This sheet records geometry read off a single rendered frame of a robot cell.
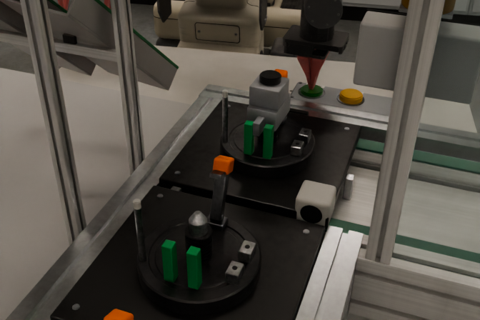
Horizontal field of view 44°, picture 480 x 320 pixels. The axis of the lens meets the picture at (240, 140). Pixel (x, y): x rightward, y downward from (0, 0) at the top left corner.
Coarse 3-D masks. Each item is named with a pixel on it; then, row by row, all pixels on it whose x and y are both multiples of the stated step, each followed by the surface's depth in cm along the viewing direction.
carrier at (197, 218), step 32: (160, 192) 79; (128, 224) 74; (160, 224) 74; (192, 224) 63; (224, 224) 70; (256, 224) 74; (288, 224) 74; (128, 256) 69; (160, 256) 66; (192, 256) 60; (224, 256) 66; (256, 256) 66; (288, 256) 69; (96, 288) 65; (128, 288) 65; (160, 288) 62; (192, 288) 62; (224, 288) 62; (256, 288) 65; (288, 288) 65
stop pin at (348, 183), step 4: (348, 176) 85; (352, 176) 85; (348, 180) 85; (352, 180) 85; (344, 184) 85; (348, 184) 85; (352, 184) 85; (344, 188) 86; (348, 188) 85; (352, 188) 86; (344, 192) 86; (348, 192) 86; (344, 196) 86; (348, 196) 86
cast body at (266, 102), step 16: (256, 80) 82; (272, 80) 80; (288, 80) 82; (256, 96) 81; (272, 96) 80; (288, 96) 84; (256, 112) 81; (272, 112) 80; (288, 112) 86; (256, 128) 80
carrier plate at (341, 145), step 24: (216, 120) 95; (312, 120) 95; (192, 144) 89; (216, 144) 89; (336, 144) 89; (168, 168) 84; (192, 168) 84; (312, 168) 84; (336, 168) 84; (192, 192) 81; (240, 192) 79; (264, 192) 79; (288, 192) 79; (336, 192) 79; (288, 216) 77
